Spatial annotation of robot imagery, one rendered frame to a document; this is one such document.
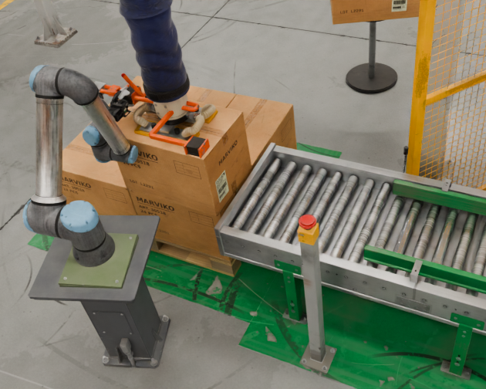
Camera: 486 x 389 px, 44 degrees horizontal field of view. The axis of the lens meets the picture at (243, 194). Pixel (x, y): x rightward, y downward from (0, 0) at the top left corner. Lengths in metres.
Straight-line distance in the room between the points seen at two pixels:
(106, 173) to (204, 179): 0.82
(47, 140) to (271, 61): 2.96
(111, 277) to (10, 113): 2.99
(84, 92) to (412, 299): 1.68
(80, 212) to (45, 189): 0.19
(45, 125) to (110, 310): 0.95
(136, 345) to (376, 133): 2.27
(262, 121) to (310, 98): 1.14
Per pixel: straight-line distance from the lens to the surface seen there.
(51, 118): 2.66
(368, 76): 4.93
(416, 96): 2.99
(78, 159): 3.78
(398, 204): 3.14
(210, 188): 3.01
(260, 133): 3.61
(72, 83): 2.59
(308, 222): 2.38
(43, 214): 2.74
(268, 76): 5.08
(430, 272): 2.82
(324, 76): 5.01
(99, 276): 2.76
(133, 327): 3.11
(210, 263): 3.64
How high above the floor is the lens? 2.80
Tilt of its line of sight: 44 degrees down
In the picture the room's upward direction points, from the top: 10 degrees counter-clockwise
